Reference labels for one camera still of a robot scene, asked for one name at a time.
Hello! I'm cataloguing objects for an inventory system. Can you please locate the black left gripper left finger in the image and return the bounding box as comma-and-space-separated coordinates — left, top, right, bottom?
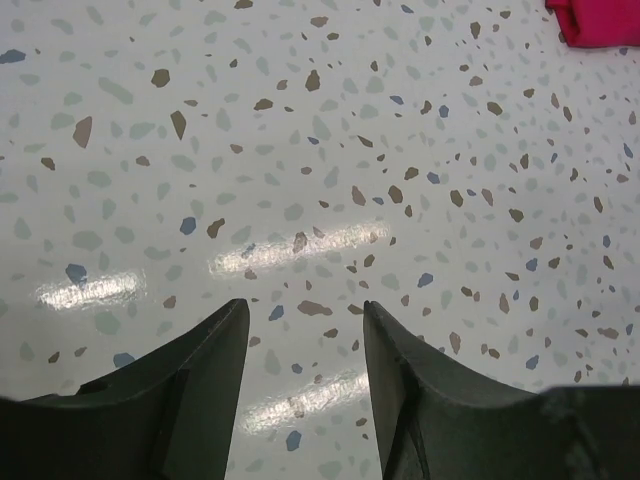
1, 299, 250, 479

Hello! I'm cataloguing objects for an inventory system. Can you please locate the folded magenta t-shirt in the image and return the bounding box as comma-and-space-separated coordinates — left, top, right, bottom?
545, 0, 640, 48

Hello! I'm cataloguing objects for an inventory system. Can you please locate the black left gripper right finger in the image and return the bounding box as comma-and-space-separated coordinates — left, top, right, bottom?
363, 302, 639, 479

